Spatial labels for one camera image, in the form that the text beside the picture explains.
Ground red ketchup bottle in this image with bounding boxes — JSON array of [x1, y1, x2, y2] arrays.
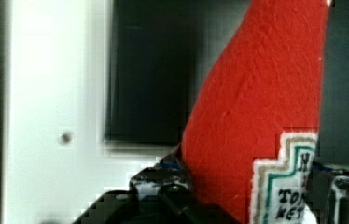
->
[[181, 0, 332, 224]]

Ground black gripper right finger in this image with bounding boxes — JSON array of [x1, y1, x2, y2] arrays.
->
[[306, 162, 349, 224]]

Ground black toaster oven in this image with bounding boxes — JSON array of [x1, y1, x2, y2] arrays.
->
[[105, 0, 349, 163]]

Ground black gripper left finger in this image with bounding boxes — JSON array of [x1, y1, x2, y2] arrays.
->
[[129, 145, 194, 200]]

